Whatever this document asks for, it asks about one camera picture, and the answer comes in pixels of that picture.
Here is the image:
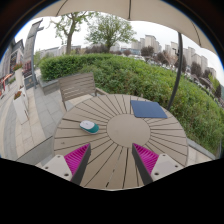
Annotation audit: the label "round leafy green tree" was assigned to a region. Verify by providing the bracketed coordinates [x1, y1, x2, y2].
[85, 13, 137, 53]

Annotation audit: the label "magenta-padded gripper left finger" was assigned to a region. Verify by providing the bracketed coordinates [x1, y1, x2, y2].
[41, 142, 92, 186]

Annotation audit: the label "white and teal computer mouse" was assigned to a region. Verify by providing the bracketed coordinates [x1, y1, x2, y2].
[79, 120, 100, 135]

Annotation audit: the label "tall white flower planter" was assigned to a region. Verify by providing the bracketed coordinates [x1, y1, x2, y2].
[13, 63, 26, 90]

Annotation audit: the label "green hedge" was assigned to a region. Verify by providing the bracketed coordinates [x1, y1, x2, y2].
[39, 53, 224, 155]

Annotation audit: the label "sparse-leaved slanted tree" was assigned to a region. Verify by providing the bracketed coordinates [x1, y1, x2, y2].
[49, 11, 98, 56]

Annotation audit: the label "distant apartment buildings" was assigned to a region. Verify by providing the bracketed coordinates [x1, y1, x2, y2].
[130, 34, 218, 81]

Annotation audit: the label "dark curved parasol pole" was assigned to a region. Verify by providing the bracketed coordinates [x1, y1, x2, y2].
[166, 32, 184, 112]

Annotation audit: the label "low white flower planter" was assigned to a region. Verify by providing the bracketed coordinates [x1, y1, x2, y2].
[12, 89, 30, 125]

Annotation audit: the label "grey stone pillar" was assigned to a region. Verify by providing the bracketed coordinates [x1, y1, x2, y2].
[23, 18, 45, 90]

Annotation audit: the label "grey slatted wooden chair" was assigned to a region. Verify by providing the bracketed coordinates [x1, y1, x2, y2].
[58, 72, 110, 112]

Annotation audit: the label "blue rectangular mouse pad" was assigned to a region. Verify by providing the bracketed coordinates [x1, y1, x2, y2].
[130, 99, 169, 120]

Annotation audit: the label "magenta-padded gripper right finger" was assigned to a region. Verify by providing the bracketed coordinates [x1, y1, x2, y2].
[131, 142, 185, 186]

